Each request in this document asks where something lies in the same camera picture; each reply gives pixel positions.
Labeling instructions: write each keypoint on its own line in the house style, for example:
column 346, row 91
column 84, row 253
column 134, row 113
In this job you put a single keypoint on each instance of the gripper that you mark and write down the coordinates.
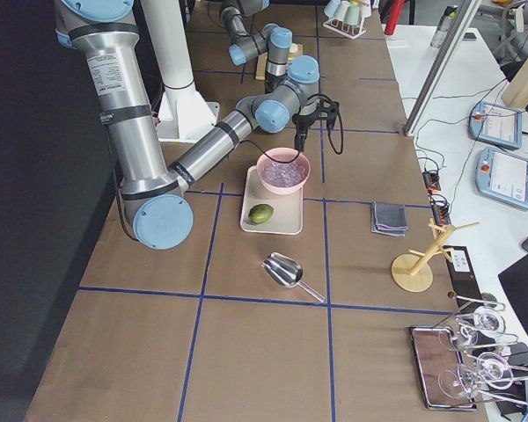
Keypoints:
column 302, row 123

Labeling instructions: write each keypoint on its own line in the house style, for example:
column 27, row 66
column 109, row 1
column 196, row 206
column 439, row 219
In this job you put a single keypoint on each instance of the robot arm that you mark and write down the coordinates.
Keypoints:
column 273, row 40
column 160, row 161

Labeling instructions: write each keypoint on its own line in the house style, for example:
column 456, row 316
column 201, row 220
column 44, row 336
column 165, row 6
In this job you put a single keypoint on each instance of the pink bowl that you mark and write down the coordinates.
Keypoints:
column 284, row 156

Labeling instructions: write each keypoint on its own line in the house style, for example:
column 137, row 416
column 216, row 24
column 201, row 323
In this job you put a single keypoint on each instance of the clear ice cubes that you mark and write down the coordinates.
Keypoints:
column 284, row 175

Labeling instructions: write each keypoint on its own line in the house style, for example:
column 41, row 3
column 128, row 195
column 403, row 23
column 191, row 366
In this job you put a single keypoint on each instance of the metal ice scoop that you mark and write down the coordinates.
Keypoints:
column 287, row 272

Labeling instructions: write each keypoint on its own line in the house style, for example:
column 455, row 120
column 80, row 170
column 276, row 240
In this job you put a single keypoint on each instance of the beige tray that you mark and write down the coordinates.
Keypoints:
column 287, row 217

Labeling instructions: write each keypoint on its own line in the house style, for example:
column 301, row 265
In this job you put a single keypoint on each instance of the bamboo cutting board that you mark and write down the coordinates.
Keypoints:
column 295, row 50

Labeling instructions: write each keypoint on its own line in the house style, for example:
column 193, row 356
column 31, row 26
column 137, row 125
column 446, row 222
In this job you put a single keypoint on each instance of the green lime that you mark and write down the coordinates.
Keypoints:
column 260, row 213

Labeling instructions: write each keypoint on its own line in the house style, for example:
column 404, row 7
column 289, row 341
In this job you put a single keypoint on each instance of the grey folded cloth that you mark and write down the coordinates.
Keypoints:
column 388, row 219

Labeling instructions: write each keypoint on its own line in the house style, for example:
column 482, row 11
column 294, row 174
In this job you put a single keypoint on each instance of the white cup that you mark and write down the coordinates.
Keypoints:
column 341, row 10

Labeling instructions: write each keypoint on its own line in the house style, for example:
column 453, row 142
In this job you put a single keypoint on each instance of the blue cup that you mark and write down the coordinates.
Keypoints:
column 354, row 13

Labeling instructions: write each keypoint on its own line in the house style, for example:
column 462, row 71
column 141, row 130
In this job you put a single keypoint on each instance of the black power strip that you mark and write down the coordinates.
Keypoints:
column 440, row 206

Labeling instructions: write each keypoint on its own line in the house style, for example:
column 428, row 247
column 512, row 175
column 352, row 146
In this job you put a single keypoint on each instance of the wooden mug tree stand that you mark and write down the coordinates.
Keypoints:
column 411, row 271

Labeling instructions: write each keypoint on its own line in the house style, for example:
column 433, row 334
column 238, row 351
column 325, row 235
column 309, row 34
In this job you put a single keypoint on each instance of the far teach pendant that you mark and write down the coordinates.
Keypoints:
column 498, row 125

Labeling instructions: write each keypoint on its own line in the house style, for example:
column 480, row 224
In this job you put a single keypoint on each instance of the teach pendant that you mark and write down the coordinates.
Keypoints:
column 498, row 125
column 503, row 176

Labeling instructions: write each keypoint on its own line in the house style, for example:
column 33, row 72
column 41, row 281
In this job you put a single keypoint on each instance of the near teach pendant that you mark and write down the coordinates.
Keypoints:
column 503, row 176

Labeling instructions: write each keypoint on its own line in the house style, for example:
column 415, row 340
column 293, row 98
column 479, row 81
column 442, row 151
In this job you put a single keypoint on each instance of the wine glass rack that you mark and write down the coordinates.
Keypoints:
column 462, row 361

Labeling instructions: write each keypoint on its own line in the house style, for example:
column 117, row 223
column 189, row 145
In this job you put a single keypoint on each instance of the wire cup rack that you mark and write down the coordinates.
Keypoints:
column 351, row 32

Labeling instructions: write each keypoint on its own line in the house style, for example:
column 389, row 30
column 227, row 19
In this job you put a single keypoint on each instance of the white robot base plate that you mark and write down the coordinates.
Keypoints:
column 185, row 116

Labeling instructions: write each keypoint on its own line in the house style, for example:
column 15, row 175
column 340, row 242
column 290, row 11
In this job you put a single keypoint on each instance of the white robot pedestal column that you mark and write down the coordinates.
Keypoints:
column 165, row 23

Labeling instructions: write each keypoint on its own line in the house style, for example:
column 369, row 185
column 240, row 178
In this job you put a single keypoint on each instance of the aluminium frame post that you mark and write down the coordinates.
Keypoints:
column 449, row 33

